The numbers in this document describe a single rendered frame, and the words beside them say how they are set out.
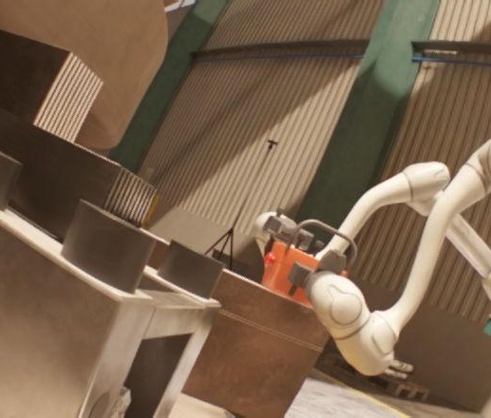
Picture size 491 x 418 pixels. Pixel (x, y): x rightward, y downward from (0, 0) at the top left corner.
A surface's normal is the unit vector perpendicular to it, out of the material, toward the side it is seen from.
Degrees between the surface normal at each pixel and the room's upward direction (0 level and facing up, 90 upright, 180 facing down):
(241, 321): 90
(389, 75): 90
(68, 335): 90
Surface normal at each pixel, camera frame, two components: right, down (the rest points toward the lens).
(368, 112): 0.50, 0.16
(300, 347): 0.22, 0.02
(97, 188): -0.14, -0.14
